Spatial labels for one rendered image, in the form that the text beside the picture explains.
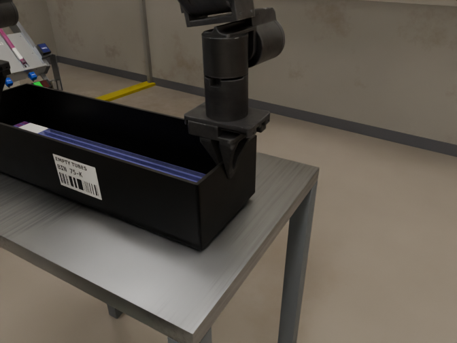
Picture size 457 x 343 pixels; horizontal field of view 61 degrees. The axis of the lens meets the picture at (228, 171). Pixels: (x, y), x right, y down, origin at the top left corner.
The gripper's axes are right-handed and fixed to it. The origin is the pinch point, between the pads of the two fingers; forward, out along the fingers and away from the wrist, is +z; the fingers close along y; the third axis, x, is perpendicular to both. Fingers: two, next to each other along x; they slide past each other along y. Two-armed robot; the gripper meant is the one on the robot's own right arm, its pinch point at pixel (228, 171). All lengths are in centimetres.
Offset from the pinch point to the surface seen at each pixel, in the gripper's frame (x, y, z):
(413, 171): -190, -20, 95
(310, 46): -238, 67, 38
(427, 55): -231, -11, 34
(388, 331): -63, -28, 91
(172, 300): 17.3, -1.6, 9.0
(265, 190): -11.4, -1.0, 9.8
